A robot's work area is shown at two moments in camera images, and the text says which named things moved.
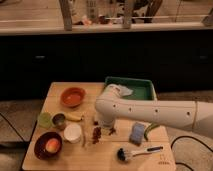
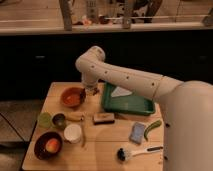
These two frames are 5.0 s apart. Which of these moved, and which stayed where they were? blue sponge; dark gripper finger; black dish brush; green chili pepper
Moved: dark gripper finger
Stayed: green chili pepper; blue sponge; black dish brush
